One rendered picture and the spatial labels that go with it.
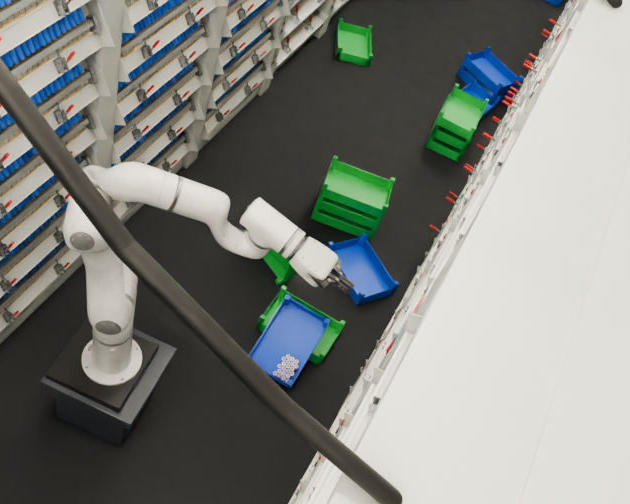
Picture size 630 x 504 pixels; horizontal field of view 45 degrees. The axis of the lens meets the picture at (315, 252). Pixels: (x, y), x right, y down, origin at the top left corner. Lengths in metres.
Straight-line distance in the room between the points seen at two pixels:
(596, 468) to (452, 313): 0.27
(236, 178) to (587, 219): 2.44
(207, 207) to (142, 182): 0.17
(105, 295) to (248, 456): 0.96
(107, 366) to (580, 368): 1.68
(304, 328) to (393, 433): 2.09
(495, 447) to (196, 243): 2.43
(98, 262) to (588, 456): 1.37
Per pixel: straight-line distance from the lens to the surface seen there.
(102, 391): 2.52
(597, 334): 1.19
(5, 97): 0.76
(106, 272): 2.08
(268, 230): 1.91
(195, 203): 1.84
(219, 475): 2.77
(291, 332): 3.01
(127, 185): 1.82
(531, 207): 1.30
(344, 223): 3.49
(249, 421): 2.88
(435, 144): 4.11
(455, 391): 1.01
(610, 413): 1.12
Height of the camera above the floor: 2.54
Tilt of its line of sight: 48 degrees down
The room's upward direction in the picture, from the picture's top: 23 degrees clockwise
